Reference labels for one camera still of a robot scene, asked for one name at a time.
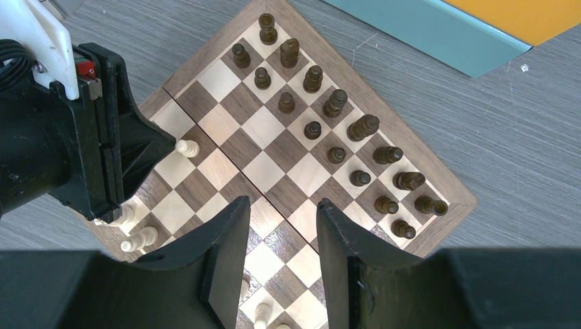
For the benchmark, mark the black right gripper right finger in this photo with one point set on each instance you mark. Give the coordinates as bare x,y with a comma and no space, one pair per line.
369,283

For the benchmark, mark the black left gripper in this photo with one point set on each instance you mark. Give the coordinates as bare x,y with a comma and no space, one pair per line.
90,153

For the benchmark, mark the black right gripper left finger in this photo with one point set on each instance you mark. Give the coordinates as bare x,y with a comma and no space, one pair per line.
192,282

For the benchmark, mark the white chess rook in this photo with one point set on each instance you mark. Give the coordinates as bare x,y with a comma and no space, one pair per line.
120,218

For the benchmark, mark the white chess pawn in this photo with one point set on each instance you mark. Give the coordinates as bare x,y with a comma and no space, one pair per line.
187,148

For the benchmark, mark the wooden chess board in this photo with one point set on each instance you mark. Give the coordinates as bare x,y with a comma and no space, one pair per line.
280,117

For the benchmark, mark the teal plastic box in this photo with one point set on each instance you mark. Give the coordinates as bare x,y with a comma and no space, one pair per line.
441,31

